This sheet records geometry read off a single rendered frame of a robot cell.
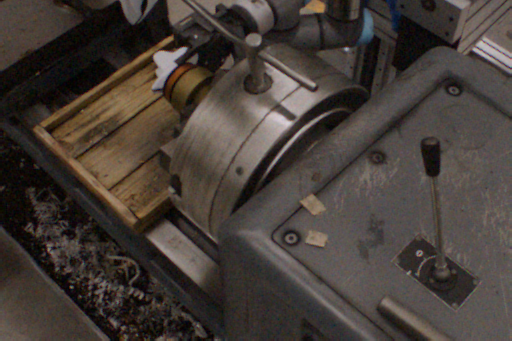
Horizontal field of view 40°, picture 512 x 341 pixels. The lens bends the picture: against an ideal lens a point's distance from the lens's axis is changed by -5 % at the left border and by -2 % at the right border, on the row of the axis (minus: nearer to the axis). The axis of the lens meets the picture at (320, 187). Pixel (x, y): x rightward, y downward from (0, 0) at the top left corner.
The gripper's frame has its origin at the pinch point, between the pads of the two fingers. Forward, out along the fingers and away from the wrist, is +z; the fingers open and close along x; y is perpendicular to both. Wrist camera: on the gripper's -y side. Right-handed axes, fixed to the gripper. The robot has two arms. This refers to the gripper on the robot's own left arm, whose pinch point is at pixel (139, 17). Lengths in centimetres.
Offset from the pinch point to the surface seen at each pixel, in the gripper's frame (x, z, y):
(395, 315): 5.8, 6.0, -49.1
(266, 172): -6.4, 13.1, -21.9
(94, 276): -11, 72, 13
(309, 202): 0.6, 6.0, -32.7
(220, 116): -4.4, 8.7, -13.6
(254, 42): -5.9, -3.1, -14.5
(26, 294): -23, 131, 55
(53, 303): -27, 130, 47
